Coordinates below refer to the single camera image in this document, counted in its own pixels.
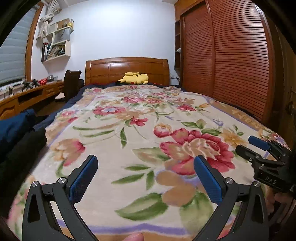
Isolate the wooden bed headboard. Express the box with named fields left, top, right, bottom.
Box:
left=85, top=57, right=170, bottom=86

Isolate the black folded garment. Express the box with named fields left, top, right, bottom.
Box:
left=1, top=128, right=47, bottom=218

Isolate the red basket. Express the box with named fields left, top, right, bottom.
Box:
left=38, top=78, right=48, bottom=86

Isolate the dark wooden chair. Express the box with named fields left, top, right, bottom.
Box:
left=55, top=70, right=85, bottom=102

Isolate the navy blue suit jacket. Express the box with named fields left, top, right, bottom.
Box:
left=1, top=109, right=36, bottom=145

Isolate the grey window blind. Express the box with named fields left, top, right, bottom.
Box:
left=0, top=7, right=37, bottom=84

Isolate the wooden desk cabinet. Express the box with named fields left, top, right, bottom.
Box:
left=0, top=81, right=64, bottom=120

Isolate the person's right hand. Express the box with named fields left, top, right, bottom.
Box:
left=265, top=187, right=295, bottom=215

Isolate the floral bed blanket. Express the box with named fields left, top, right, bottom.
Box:
left=7, top=85, right=285, bottom=240

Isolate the black tripod gadget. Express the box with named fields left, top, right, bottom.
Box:
left=22, top=79, right=40, bottom=92

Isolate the white wall shelf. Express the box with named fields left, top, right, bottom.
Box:
left=36, top=0, right=75, bottom=63

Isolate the person's left hand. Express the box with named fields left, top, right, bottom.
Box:
left=122, top=232, right=144, bottom=241

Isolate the yellow Pikachu plush toy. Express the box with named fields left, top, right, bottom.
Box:
left=116, top=72, right=149, bottom=84

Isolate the red-brown louvered wardrobe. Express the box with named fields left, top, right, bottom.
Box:
left=175, top=1, right=295, bottom=146

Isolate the navy blue bed sheet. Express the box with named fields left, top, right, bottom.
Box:
left=32, top=83, right=121, bottom=132

